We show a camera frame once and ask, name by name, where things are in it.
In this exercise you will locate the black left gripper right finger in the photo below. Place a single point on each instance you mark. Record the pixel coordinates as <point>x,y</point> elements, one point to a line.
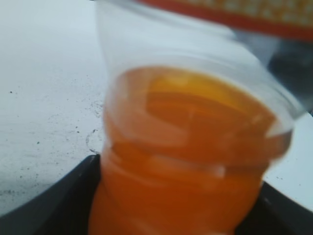
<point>276,214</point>

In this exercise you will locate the orange soda plastic bottle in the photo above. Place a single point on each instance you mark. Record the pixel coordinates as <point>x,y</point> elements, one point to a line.
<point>201,100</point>

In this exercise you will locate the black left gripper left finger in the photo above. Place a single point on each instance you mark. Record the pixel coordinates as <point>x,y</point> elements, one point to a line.
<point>63,209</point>

